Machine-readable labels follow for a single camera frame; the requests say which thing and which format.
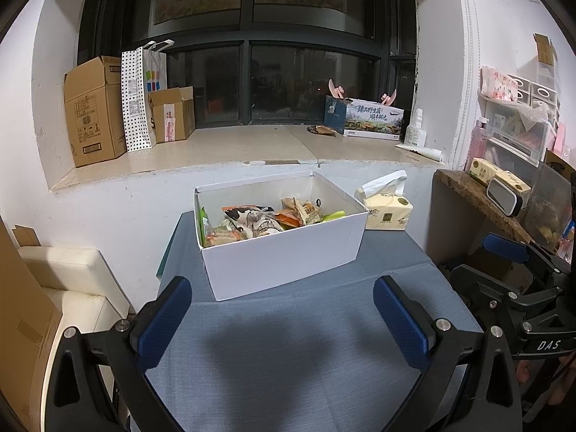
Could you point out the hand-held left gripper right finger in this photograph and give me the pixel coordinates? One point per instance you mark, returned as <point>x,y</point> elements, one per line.
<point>400,324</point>

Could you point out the brown snack packet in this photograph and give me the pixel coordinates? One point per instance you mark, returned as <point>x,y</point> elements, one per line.
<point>308,209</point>

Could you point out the blue-grey tablecloth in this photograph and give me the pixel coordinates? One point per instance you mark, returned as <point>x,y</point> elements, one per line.
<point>288,346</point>

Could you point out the pink floral pouch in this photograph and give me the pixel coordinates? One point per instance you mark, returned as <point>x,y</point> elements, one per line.
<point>499,83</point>

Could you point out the large brown cardboard box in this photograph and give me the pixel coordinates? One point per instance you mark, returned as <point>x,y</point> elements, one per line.
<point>22,324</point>

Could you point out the dark framed window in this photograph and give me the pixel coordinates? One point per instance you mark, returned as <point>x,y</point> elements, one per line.
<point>270,18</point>

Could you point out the dark blue gift bag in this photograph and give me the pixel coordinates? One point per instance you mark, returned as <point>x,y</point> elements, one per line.
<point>334,112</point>

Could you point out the tall brown cardboard box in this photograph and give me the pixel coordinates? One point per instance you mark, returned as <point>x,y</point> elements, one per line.
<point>92,112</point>

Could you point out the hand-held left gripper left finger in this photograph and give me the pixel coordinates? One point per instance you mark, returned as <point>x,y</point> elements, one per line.
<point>164,324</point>

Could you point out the pink bottle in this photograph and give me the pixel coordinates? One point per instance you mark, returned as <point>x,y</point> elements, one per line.
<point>478,141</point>

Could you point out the clear plastic drawer unit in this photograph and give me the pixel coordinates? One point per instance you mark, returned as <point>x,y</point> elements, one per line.
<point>517,130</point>

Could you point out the white tube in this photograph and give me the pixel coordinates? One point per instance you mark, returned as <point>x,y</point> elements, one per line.
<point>420,151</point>

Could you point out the cardboard pieces on wall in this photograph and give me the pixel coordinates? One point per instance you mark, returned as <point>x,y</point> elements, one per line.
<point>545,49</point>

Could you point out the yellow tissue pack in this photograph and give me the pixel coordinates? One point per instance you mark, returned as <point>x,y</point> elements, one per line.
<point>387,213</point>

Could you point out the clear plastic container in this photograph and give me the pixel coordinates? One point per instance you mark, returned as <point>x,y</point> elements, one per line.
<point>549,207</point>

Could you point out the white plastic bottle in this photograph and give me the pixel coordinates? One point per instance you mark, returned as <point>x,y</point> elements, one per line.
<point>415,130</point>

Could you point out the long orange snack packet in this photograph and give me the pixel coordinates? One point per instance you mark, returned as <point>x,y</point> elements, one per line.
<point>288,221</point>

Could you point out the cream cushioned stool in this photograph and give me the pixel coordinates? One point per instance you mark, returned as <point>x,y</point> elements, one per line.
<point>67,279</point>

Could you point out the pink plastic clip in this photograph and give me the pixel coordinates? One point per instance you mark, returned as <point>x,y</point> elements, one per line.
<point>389,96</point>
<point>336,89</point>

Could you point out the white cardboard box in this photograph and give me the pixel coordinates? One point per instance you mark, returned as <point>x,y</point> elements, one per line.
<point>279,265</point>

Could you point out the brown stone counter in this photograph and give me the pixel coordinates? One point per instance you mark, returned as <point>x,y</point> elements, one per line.
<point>472,198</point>

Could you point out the brown wrapper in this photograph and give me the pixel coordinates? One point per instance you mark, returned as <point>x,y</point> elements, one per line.
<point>321,129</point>

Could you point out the round rice cracker packet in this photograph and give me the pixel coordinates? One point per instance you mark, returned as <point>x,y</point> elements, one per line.
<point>225,237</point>

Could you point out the landscape printed box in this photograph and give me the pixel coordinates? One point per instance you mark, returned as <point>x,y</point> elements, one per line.
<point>373,119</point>

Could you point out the bright green snack packet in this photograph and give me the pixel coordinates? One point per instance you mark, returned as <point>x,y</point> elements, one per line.
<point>204,229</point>

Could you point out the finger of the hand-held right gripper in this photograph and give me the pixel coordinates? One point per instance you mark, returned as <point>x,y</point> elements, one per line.
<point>504,247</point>
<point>481,281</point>

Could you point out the yellow tissue box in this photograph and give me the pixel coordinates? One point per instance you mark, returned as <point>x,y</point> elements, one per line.
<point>513,182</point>

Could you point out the small open cardboard box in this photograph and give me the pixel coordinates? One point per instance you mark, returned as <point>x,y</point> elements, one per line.
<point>173,114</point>

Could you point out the small cardboard flap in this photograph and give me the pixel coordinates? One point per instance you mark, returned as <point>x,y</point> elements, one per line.
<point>24,235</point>

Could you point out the person's right hand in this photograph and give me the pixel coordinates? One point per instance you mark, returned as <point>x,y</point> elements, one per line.
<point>524,371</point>

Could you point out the polka dot paper bag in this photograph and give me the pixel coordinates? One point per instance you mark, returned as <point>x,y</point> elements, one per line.
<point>135,99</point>

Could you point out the yellow-green barcode snack packet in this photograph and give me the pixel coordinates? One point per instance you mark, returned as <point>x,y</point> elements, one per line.
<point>335,215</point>

